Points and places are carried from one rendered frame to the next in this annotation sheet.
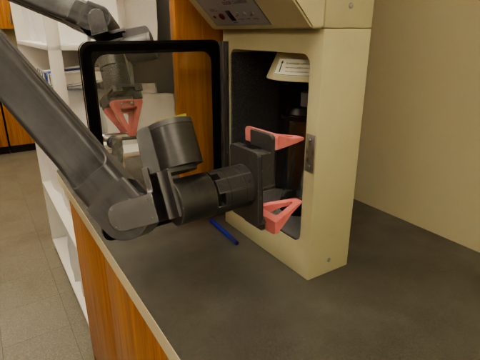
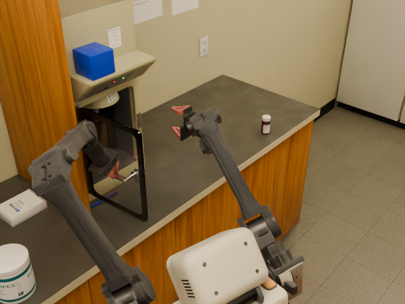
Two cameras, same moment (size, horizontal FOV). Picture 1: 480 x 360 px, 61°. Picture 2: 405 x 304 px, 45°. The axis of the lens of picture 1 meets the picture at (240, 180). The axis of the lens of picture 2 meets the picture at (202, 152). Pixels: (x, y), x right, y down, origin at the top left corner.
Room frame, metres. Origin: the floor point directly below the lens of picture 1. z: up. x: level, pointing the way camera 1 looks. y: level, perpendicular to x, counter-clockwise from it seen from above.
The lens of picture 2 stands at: (0.94, 1.69, 2.22)
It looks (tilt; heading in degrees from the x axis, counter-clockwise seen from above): 33 degrees down; 254
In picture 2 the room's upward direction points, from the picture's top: straight up
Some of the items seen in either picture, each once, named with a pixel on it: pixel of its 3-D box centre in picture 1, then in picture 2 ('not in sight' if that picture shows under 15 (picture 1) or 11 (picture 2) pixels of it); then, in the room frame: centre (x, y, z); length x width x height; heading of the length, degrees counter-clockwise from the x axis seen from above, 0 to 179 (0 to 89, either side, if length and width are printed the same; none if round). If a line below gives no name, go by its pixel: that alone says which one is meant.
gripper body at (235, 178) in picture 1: (232, 187); (193, 126); (0.50, 0.01, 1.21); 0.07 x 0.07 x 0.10; 34
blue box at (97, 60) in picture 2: not in sight; (94, 61); (0.86, 0.05, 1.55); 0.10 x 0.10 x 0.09; 33
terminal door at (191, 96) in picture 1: (162, 138); (113, 166); (0.85, 0.17, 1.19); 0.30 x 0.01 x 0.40; 128
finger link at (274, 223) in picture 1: (274, 199); (181, 128); (0.53, -0.05, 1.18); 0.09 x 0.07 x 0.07; 124
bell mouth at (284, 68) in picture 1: (309, 63); (96, 92); (0.86, -0.14, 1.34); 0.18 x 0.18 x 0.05
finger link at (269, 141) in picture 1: (275, 152); (180, 113); (0.53, -0.05, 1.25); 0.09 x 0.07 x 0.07; 124
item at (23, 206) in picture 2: not in sight; (21, 207); (1.22, 0.02, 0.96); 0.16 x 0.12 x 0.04; 34
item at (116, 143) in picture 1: (116, 151); not in sight; (0.77, 0.24, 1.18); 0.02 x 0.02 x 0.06; 38
